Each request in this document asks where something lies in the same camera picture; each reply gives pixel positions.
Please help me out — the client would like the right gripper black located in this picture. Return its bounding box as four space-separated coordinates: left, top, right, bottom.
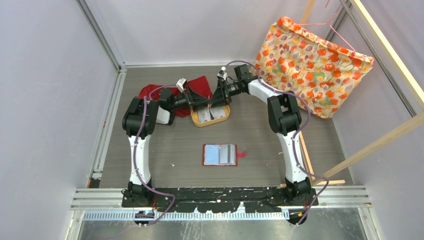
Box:
209 79 242 109

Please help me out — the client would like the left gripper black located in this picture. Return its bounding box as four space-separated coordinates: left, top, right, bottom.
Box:
169 85 209 112

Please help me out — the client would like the yellow oval tray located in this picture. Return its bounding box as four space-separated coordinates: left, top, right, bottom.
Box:
190 105 231 127

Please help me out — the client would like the red card holder wallet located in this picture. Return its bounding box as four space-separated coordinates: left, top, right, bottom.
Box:
202 144 247 167

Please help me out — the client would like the white magnetic stripe card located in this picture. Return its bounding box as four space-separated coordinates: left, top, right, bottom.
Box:
218 144 237 166

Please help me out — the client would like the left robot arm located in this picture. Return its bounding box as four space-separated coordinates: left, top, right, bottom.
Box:
122 86 209 207

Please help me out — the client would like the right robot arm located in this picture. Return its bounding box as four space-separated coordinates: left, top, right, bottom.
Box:
209 64 312 205

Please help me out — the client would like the white numbered card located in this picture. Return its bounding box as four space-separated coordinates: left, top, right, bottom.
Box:
197 108 212 123

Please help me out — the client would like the silver chip card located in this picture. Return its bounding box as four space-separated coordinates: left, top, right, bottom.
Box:
209 106 227 120

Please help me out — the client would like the red cloth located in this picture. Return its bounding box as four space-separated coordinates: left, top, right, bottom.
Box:
136 76 213 118

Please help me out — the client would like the floral fabric bag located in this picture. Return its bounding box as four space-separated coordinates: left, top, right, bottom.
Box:
250 16 375 119

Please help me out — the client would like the pink clothes hanger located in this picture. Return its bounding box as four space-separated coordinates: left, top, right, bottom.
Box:
297 0 357 53

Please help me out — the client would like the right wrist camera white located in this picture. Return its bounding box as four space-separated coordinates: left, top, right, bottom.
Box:
217 66 228 81

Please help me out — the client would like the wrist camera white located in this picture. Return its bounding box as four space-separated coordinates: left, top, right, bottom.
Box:
217 66 228 81
175 78 187 93

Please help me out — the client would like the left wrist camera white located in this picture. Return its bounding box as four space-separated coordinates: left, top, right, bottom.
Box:
175 78 187 93

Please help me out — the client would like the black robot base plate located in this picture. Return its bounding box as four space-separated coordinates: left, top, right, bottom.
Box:
121 186 318 214

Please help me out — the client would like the aluminium frame rail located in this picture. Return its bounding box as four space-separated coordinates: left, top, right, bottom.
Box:
70 0 424 227

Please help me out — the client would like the wooden frame rack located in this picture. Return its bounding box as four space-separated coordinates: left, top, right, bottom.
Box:
279 0 424 188

